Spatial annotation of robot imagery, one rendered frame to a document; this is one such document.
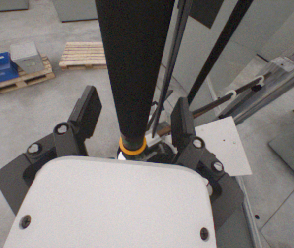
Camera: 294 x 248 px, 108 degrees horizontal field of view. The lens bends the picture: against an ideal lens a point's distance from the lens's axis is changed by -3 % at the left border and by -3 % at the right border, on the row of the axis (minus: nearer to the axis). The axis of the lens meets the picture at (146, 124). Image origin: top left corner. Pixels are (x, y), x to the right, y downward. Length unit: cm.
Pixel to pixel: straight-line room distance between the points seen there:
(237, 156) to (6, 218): 232
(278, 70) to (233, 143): 31
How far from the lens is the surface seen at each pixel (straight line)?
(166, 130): 23
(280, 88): 90
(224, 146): 62
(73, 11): 574
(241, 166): 59
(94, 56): 337
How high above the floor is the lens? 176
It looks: 59 degrees down
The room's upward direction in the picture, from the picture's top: 12 degrees clockwise
